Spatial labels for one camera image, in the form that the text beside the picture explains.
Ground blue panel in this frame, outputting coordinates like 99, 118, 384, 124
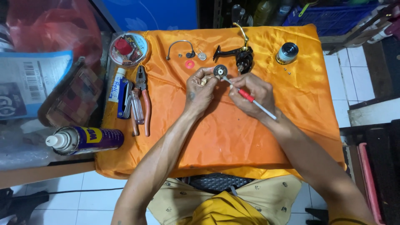
101, 0, 199, 32

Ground orange satin cloth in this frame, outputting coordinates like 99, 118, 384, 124
95, 24, 347, 180

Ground clear handle screwdriver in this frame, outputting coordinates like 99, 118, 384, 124
130, 89, 145, 126

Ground pale yellow printed shorts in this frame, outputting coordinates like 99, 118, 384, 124
147, 174, 303, 225

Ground grey metal bail wire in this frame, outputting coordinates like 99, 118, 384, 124
166, 40, 196, 61

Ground red and white thin brush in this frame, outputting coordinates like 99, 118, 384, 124
222, 76, 278, 121

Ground blue and white paper package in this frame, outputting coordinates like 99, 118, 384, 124
0, 50, 74, 120

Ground pink plastic tray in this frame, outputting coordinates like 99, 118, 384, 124
357, 142, 385, 225

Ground blue and yellow spray can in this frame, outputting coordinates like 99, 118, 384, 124
46, 126, 125, 156

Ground black floor cable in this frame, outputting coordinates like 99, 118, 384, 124
9, 187, 124, 197

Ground yellow shirt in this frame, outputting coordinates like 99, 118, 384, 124
176, 191, 271, 225

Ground person's left hand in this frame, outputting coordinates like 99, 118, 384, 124
184, 67, 220, 111

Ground blue plastic crate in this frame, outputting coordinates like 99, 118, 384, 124
282, 0, 379, 37

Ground red plastic bag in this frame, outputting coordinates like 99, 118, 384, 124
6, 0, 103, 64

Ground blue folding hex key set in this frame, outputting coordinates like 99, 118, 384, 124
117, 78, 134, 120

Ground black woven stool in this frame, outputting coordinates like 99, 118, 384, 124
179, 173, 255, 195

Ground clear plastic bag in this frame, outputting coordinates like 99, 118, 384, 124
0, 118, 95, 171

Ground pliers with orange handles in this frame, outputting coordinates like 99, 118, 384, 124
131, 65, 152, 137

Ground round metal reel gear part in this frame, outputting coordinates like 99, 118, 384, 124
213, 65, 228, 79

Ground person's right hand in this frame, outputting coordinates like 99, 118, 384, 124
228, 73, 278, 121

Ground round clear container red lid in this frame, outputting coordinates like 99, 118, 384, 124
108, 32, 149, 69

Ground clear glass item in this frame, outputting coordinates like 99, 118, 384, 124
231, 4, 254, 28

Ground white and blue grease tube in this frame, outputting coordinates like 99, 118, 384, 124
108, 67, 127, 103

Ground silver fishing reel spool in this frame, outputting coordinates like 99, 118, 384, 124
275, 42, 299, 65

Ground plaid fabric pouch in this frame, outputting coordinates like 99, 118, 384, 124
38, 57, 104, 127

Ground yellowish plastic bottle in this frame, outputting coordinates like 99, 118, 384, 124
252, 0, 279, 27

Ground black and gold reel body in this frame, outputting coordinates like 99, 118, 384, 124
213, 22, 254, 74

